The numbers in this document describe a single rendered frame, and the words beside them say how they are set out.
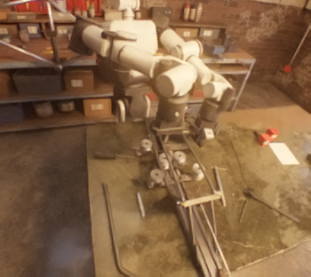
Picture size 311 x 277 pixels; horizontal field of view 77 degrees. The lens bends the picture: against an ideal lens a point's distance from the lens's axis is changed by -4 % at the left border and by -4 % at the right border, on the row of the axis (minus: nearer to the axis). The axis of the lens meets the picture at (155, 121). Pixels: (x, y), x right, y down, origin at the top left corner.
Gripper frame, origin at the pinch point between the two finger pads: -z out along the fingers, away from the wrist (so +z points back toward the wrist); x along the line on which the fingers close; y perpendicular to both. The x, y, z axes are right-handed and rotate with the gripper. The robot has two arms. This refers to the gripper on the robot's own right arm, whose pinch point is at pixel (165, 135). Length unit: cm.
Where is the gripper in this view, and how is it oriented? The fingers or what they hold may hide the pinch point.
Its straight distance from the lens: 73.5
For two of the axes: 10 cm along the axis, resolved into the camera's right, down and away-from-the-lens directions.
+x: -9.6, 0.8, -2.7
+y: 2.5, 6.6, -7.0
